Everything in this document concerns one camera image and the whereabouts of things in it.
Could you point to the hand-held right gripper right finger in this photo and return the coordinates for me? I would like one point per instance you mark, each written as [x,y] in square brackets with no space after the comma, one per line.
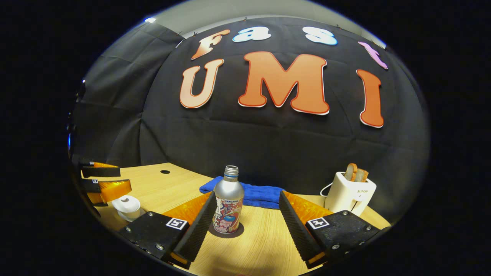
[293,230]

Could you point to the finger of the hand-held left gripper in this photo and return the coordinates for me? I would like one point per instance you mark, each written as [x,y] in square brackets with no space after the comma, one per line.
[99,170]
[111,188]

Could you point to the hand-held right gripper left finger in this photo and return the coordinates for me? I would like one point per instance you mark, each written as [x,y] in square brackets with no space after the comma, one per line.
[199,230]

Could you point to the dark round coaster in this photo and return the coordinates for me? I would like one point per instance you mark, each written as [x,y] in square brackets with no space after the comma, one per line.
[215,232]

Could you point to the silver water bottle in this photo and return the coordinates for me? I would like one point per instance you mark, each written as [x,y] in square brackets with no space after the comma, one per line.
[228,199]

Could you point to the white saucer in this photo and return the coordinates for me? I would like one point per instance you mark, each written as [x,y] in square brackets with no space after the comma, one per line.
[142,215]

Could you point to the blue towel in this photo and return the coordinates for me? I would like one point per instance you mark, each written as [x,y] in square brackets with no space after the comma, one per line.
[261,195]

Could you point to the white toaster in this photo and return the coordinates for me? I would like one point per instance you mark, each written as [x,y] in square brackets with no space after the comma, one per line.
[347,195]

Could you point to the bread slice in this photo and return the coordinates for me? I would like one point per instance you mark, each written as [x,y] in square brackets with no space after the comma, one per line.
[350,171]
[361,175]

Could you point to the small ceiling light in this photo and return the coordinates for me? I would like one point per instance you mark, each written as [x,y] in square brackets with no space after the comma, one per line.
[150,20]

